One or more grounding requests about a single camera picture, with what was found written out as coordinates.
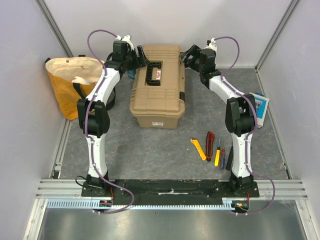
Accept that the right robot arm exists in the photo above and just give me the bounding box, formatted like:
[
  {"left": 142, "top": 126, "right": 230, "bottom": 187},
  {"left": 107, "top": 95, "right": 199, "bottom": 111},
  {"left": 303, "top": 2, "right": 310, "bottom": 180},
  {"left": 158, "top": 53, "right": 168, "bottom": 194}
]
[{"left": 179, "top": 44, "right": 257, "bottom": 197}]

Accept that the yellow handle screwdriver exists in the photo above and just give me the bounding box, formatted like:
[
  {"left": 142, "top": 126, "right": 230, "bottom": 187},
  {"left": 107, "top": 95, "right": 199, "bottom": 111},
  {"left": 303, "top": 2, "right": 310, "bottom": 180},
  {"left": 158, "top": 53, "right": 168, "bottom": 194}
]
[{"left": 214, "top": 139, "right": 221, "bottom": 167}]

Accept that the slotted cable duct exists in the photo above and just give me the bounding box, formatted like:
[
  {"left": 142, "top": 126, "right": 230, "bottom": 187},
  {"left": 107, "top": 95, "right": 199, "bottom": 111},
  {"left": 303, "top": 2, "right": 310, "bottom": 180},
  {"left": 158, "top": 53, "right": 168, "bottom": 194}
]
[{"left": 46, "top": 198, "right": 244, "bottom": 211}]

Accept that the red black utility knife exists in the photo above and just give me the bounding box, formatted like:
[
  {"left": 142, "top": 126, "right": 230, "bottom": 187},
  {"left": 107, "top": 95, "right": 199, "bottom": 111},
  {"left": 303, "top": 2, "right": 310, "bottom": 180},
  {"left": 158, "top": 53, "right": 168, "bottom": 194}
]
[{"left": 205, "top": 131, "right": 215, "bottom": 162}]

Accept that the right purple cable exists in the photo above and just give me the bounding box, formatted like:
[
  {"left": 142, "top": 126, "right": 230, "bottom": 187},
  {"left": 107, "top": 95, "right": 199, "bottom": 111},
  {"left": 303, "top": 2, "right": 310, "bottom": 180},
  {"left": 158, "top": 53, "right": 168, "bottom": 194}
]
[{"left": 214, "top": 36, "right": 276, "bottom": 216}]

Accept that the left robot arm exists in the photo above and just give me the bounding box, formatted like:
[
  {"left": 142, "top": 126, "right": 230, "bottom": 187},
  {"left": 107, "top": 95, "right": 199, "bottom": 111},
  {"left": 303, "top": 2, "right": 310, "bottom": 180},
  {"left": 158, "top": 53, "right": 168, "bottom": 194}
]
[{"left": 77, "top": 35, "right": 149, "bottom": 197}]

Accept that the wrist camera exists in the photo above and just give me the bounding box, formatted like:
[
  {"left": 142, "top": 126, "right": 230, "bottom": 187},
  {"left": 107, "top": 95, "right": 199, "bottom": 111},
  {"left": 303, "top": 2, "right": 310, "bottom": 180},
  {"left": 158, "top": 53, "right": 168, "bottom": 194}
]
[
  {"left": 204, "top": 38, "right": 217, "bottom": 52},
  {"left": 116, "top": 35, "right": 135, "bottom": 51}
]

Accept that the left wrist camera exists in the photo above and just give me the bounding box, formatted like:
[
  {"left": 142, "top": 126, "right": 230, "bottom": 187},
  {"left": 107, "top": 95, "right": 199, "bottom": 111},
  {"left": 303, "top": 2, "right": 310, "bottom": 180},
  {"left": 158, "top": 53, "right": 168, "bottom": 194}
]
[{"left": 116, "top": 35, "right": 135, "bottom": 51}]

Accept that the black handle hammer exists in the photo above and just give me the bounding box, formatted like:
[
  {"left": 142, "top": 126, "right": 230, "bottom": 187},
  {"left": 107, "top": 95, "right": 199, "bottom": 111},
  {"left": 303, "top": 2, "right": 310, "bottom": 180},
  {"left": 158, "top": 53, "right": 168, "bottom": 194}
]
[{"left": 225, "top": 146, "right": 234, "bottom": 171}]

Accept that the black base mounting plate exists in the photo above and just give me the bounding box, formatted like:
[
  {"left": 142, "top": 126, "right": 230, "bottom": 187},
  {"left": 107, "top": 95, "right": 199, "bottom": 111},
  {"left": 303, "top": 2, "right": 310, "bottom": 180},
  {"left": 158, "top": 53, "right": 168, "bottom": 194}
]
[{"left": 81, "top": 179, "right": 260, "bottom": 205}]

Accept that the yellow utility knife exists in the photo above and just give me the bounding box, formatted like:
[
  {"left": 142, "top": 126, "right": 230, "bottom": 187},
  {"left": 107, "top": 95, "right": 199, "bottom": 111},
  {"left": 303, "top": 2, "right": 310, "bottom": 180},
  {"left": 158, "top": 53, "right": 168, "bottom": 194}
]
[{"left": 190, "top": 138, "right": 207, "bottom": 161}]

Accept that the blue razor package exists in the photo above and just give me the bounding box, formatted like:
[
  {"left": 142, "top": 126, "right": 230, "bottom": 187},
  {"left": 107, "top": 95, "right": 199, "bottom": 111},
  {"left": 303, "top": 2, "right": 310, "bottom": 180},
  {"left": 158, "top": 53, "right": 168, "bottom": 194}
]
[{"left": 250, "top": 92, "right": 270, "bottom": 129}]

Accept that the yellow canvas tote bag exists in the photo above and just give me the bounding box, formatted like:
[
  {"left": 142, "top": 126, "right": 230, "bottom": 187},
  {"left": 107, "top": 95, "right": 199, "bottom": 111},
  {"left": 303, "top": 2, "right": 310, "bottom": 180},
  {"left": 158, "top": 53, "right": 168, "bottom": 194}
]
[{"left": 45, "top": 55, "right": 103, "bottom": 121}]

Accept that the tan plastic toolbox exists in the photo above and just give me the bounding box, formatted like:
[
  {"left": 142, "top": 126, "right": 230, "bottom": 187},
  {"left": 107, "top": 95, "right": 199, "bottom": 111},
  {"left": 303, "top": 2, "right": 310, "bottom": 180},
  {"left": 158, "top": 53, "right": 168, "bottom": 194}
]
[{"left": 129, "top": 44, "right": 185, "bottom": 129}]

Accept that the red blue screwdriver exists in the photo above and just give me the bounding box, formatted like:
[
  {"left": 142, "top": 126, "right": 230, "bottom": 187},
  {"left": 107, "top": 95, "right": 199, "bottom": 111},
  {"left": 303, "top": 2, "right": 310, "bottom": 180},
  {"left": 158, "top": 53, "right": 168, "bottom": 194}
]
[{"left": 219, "top": 140, "right": 226, "bottom": 170}]

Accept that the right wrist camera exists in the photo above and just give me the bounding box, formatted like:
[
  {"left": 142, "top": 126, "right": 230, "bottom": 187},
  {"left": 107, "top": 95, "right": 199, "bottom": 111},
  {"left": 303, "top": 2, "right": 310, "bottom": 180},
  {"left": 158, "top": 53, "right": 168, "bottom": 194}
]
[{"left": 204, "top": 38, "right": 217, "bottom": 52}]

